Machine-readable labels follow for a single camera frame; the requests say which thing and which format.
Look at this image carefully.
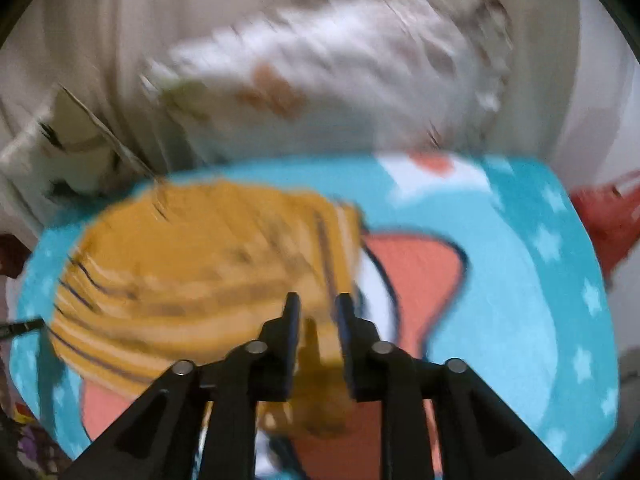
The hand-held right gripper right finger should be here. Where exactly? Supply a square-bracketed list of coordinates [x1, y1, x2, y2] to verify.
[334, 292, 576, 480]

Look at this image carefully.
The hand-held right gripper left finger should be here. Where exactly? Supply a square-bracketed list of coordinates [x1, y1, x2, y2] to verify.
[59, 292, 302, 480]

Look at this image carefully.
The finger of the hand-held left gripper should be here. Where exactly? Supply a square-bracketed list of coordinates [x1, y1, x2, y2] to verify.
[0, 316, 47, 342]

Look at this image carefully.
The yellow striped small garment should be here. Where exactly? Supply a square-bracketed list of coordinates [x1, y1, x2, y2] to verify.
[47, 182, 368, 438]

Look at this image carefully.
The blue printed blanket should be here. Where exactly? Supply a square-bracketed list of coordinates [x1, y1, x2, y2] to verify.
[10, 152, 623, 480]

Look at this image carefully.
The white patterned cloth pile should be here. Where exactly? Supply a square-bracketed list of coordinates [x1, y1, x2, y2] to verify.
[142, 0, 516, 161]

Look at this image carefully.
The red cloth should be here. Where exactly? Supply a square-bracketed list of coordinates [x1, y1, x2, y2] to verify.
[570, 170, 640, 286]

